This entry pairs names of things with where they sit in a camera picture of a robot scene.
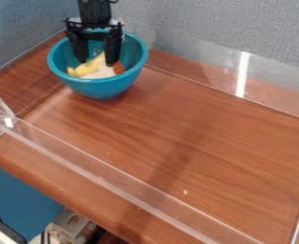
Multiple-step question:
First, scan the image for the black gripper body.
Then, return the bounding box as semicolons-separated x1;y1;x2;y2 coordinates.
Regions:
65;0;123;35

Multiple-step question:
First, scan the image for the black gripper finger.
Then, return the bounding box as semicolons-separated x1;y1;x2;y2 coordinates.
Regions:
104;34;123;66
68;31;89;63

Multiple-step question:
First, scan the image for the yellow toy banana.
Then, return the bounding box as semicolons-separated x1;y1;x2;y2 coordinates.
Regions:
68;52;105;77

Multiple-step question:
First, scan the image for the blue plastic bowl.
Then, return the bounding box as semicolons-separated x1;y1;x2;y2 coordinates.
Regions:
47;31;150;99

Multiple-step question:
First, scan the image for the white object under table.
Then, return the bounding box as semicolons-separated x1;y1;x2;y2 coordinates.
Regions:
28;209;97;244

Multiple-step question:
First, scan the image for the white and brown toy mushroom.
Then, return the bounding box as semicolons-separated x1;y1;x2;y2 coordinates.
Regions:
83;62;125;79

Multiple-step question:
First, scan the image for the clear acrylic barrier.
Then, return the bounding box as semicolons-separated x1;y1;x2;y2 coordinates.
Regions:
0;41;299;244

